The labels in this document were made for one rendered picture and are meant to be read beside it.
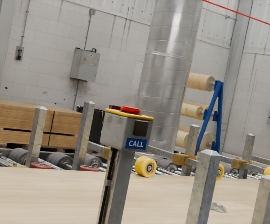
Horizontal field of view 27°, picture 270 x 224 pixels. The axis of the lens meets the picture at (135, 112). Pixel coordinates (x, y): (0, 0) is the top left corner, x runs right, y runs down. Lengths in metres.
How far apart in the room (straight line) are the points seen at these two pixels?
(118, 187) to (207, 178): 0.26
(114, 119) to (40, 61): 8.33
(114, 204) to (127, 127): 0.16
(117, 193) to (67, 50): 8.61
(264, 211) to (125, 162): 0.50
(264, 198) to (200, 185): 0.25
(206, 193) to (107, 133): 0.31
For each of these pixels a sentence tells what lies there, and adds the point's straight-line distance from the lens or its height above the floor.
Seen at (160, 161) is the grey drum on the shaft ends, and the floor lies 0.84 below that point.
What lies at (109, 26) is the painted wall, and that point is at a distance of 10.17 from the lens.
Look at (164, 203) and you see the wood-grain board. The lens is 1.91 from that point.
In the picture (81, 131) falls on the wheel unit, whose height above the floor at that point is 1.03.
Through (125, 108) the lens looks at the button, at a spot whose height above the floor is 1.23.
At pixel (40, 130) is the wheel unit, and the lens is 2.25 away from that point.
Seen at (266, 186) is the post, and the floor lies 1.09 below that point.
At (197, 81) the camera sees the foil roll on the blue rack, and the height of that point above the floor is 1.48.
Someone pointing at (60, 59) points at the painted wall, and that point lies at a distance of 9.58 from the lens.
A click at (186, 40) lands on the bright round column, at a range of 5.49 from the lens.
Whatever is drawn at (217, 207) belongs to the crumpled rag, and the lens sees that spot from 1.97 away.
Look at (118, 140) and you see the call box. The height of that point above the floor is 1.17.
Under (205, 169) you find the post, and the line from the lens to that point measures 1.26.
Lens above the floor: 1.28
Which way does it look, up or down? 3 degrees down
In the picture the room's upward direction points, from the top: 11 degrees clockwise
